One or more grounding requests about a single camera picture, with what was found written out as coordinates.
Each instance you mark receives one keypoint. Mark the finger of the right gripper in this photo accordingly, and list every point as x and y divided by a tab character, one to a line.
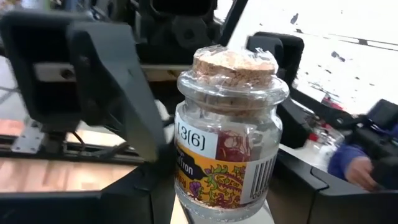
102	77
289	56

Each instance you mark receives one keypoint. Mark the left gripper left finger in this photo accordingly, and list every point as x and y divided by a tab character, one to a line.
93	208

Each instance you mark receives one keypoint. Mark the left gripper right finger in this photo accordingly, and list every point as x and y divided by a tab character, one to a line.
342	208

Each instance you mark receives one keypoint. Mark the small saffron glass jar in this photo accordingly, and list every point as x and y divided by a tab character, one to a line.
230	140

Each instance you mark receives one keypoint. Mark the person's hand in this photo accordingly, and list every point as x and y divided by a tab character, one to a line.
360	172

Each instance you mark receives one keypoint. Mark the black device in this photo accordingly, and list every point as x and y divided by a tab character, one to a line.
385	118

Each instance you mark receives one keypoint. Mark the black rig post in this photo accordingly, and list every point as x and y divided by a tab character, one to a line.
234	21

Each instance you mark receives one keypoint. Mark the black aluminium table frame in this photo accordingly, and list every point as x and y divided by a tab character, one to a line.
46	155

